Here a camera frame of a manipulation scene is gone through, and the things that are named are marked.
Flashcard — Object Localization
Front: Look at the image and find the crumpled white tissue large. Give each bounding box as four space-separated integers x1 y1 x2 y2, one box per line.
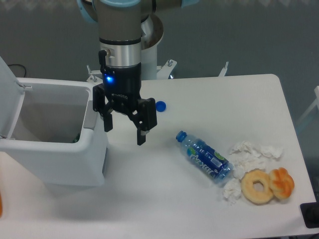
229 140 284 180

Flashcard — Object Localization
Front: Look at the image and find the blue plastic water bottle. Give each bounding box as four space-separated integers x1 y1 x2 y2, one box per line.
176 131 233 183

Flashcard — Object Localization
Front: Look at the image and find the white trash can lid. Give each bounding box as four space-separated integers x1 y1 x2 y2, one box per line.
0 58 32 139

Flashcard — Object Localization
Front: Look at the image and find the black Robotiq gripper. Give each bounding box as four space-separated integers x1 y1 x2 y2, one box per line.
93 50 157 145

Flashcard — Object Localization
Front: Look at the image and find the plain ring donut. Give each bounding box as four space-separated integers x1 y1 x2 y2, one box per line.
241 170 274 205

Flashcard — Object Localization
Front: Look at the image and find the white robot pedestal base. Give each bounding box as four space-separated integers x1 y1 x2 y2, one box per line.
86 13 230 83

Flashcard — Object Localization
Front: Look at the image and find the white frame at right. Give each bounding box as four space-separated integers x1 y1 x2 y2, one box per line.
295 86 319 134

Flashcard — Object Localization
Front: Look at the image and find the crumpled white tissue small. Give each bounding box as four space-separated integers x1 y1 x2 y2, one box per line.
223 178 242 205

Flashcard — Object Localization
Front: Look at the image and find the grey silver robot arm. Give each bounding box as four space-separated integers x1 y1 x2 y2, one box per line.
78 0 197 145

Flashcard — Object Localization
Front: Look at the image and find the white trash can body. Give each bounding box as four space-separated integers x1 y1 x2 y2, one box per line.
0 78 108 186

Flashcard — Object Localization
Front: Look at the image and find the orange object at edge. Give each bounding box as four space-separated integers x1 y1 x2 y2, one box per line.
0 193 3 218

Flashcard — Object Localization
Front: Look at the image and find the orange glazed twisted pastry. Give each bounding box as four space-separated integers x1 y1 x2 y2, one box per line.
269 167 295 200

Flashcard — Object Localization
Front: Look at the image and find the black device at edge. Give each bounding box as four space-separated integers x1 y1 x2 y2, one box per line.
300 202 319 229

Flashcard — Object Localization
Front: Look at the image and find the blue bottle cap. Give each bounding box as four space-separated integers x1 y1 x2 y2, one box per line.
156 101 166 112

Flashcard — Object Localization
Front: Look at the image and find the black cable on floor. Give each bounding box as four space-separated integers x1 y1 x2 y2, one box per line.
7 64 27 77

